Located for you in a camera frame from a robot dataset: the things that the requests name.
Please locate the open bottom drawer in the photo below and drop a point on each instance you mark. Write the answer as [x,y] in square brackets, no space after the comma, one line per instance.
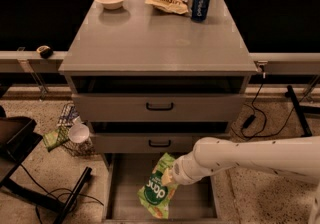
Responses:
[129,172]

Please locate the green bag on floor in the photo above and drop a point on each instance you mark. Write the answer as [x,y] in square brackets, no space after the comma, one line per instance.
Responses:
[55,138]

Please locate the white cup on floor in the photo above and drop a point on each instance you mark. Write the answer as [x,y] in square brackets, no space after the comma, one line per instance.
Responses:
[78,133]

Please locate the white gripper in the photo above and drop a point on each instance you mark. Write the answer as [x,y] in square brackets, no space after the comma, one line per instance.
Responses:
[178,172]

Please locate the middle drawer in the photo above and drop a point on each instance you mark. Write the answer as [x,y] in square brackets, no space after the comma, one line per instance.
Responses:
[152,137]

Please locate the top drawer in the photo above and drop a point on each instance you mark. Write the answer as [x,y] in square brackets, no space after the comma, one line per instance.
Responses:
[158,107]

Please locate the wire basket on floor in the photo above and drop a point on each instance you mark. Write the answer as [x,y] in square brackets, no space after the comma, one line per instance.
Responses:
[68,117]

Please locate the small round black device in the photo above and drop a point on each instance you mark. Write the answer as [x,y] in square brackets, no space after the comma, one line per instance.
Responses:
[44,51]

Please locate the grey drawer cabinet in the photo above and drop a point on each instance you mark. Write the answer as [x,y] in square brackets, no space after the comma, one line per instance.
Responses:
[139,49]

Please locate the blue pepsi can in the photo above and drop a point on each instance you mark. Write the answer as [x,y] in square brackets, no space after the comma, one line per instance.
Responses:
[199,10]

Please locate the green rice chip bag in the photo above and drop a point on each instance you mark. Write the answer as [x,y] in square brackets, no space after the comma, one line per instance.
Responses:
[154,196]

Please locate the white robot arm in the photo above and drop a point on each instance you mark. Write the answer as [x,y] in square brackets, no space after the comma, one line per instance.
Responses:
[297,158]

